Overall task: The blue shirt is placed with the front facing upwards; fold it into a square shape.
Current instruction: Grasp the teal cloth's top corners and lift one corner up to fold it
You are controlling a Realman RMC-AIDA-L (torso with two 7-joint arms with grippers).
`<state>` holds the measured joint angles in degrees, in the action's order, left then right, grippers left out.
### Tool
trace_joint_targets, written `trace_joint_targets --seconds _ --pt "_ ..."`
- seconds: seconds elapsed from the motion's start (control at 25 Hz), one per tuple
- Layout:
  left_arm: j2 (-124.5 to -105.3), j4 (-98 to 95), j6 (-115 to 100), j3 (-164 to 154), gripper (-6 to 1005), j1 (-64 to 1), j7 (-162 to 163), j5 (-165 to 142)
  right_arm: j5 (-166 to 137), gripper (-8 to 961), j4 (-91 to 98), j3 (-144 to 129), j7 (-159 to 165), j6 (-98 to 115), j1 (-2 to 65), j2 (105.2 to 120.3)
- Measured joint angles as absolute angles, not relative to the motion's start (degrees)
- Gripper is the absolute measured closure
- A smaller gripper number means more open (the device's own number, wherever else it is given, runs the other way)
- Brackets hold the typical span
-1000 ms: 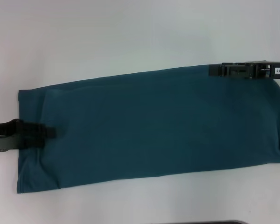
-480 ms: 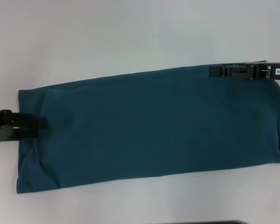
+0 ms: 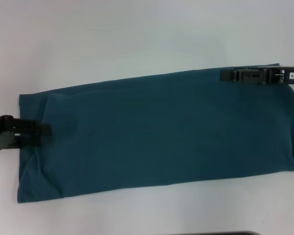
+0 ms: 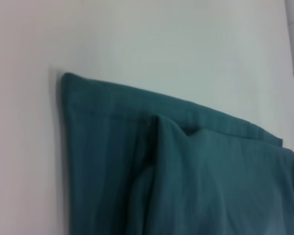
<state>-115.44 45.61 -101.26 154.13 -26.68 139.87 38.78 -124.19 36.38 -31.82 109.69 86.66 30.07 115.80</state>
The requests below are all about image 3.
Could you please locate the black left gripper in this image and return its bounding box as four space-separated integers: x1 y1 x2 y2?
0 115 52 154

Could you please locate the teal t-shirt with beige print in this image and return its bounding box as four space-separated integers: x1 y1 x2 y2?
16 63 294 204

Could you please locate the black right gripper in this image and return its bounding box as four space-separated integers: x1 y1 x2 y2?
220 65 294 86

